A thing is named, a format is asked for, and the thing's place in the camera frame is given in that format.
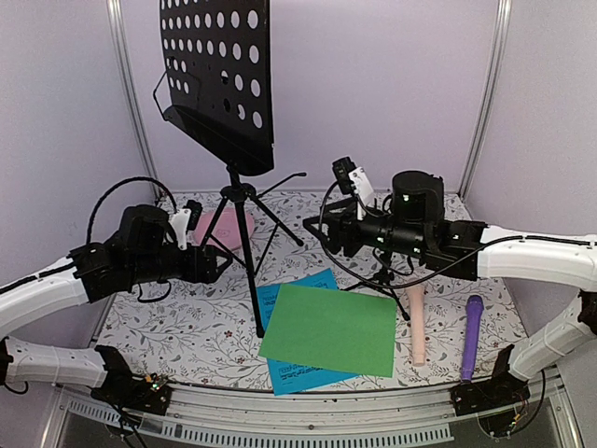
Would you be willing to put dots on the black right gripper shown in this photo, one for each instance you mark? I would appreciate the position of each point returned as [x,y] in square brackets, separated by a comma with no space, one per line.
[340,222]

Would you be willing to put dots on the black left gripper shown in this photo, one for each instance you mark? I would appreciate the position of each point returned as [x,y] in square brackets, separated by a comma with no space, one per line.
[194,272]

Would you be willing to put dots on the black shock mount tripod stand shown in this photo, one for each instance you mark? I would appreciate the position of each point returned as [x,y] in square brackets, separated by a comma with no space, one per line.
[381,280]

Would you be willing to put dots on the green paper sheet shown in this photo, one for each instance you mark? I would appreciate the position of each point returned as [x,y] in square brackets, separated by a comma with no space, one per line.
[333,330]

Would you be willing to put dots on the pink beige microphone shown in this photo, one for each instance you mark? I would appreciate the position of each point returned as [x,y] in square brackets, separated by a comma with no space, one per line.
[416,296]

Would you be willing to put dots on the blue sheet music paper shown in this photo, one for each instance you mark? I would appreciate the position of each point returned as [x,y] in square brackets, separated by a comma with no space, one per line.
[288,378]

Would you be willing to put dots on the black perforated music stand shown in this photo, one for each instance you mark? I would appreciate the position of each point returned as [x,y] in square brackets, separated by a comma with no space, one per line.
[217,65]

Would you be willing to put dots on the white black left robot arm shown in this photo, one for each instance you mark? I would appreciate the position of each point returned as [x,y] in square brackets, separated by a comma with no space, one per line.
[150,246]

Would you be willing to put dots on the pink round plate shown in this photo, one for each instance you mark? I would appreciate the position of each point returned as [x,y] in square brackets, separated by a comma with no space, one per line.
[226,230]

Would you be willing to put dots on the purple microphone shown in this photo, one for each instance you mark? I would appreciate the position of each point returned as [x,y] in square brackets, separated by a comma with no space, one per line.
[474,309]

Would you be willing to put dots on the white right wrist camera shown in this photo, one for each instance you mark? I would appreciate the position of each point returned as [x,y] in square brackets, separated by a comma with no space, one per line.
[363,191]

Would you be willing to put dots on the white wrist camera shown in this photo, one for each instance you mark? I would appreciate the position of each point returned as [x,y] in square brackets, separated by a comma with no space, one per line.
[179,222]
[363,191]

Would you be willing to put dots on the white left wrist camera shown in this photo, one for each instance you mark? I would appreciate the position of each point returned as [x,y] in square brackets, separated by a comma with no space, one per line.
[179,222]

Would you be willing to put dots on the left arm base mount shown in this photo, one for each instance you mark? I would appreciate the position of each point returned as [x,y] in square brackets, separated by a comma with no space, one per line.
[149,393]

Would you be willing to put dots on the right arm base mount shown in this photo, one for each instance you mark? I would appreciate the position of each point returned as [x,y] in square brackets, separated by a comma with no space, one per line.
[501,389]

